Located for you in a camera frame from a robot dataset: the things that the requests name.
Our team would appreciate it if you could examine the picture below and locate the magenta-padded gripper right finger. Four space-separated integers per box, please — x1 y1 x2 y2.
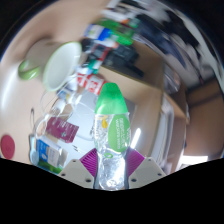
125 147 167 190

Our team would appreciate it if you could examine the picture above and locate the pink package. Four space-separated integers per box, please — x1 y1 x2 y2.
45 116 80 144

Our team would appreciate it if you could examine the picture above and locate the white mug with green handle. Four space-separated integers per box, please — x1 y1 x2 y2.
18 39 83 93

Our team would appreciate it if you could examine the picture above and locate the clear bottle with green cap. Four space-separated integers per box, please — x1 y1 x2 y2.
92 82 132 191

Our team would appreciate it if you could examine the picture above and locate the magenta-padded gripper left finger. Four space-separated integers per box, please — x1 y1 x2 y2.
58 147 99 189

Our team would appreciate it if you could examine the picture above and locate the white and blue box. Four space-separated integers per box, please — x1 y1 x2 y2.
31 138 64 173

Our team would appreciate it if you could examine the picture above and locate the red and white canister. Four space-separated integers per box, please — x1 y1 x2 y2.
77 73 108 97

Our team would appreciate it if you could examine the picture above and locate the flat round red coaster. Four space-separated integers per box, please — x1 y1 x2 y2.
0 133 16 160

